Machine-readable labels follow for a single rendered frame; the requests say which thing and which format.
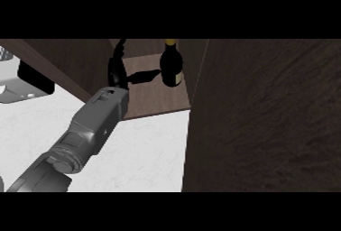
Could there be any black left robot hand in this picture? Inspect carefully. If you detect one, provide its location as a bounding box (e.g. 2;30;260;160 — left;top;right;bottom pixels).
107;39;163;91

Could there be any dark wooden cabinet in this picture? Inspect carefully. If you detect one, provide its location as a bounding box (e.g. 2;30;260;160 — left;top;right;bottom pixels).
0;39;212;122

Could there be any dark wine bottle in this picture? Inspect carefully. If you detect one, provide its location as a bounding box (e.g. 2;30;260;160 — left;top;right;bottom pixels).
158;39;185;88

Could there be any dark wooden cabinet door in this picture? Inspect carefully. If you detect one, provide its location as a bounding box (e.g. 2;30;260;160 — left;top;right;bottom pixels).
182;39;341;193

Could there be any grey and black appliance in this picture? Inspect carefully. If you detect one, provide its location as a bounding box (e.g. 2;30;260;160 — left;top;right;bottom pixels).
0;45;57;105

